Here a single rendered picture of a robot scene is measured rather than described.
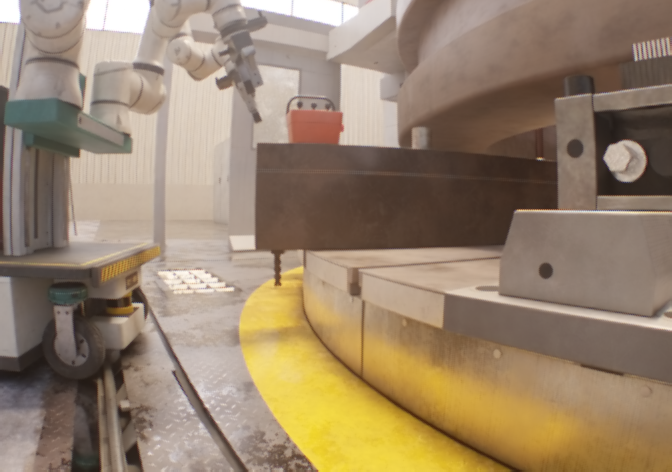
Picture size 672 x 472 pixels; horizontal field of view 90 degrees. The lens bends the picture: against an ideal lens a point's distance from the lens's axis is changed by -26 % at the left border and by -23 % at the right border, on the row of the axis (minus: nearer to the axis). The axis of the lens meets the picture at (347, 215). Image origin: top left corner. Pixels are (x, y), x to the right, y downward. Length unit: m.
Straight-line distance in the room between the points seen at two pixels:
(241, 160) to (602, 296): 4.36
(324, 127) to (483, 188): 0.69
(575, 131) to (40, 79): 1.20
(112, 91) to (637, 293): 1.56
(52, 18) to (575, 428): 1.25
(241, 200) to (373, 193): 3.14
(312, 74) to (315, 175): 3.70
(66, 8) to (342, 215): 1.12
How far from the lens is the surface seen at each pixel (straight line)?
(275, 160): 1.52
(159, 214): 4.47
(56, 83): 1.17
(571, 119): 0.84
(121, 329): 1.28
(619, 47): 1.23
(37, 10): 1.04
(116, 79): 1.62
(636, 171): 0.85
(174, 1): 1.12
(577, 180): 0.82
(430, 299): 0.83
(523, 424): 0.77
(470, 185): 1.75
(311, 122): 1.56
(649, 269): 0.44
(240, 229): 4.61
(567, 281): 0.47
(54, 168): 1.56
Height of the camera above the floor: 0.46
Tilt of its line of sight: 1 degrees down
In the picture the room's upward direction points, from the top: 1 degrees clockwise
